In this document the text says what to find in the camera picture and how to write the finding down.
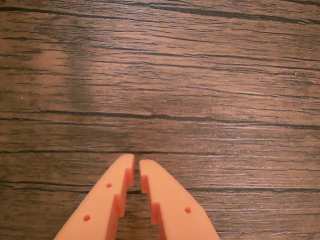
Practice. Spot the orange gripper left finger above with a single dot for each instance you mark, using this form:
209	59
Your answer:
100	212

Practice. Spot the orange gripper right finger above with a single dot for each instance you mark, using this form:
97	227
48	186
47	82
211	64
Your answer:
175	212

